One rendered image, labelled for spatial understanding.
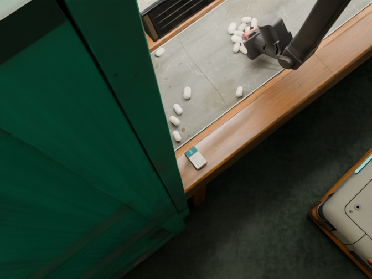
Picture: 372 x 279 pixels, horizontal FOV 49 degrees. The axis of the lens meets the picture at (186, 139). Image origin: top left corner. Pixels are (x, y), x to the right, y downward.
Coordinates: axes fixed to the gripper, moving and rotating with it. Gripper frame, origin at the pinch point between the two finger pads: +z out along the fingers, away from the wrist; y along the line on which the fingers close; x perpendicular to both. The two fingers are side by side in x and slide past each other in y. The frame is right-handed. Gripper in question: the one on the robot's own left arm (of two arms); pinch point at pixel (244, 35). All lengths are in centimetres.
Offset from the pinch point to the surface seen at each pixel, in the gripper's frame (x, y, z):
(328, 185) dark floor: 94, -15, 7
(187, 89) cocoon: 2.1, 25.1, -3.0
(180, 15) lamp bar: -24.7, 22.1, -19.0
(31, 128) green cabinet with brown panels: -50, 54, -86
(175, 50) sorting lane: -5.3, 19.7, 8.9
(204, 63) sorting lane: 0.8, 15.1, 1.9
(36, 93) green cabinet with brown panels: -52, 52, -88
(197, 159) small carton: 13.1, 35.9, -19.1
